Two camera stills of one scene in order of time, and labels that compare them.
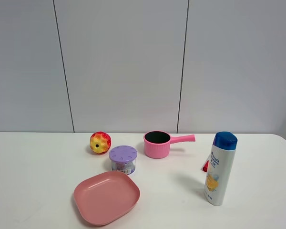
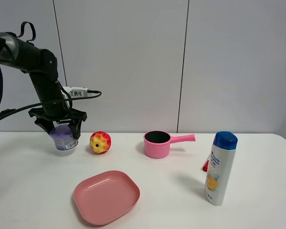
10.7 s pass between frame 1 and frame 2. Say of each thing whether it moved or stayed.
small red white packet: stayed
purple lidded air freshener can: moved
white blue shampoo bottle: stayed
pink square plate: stayed
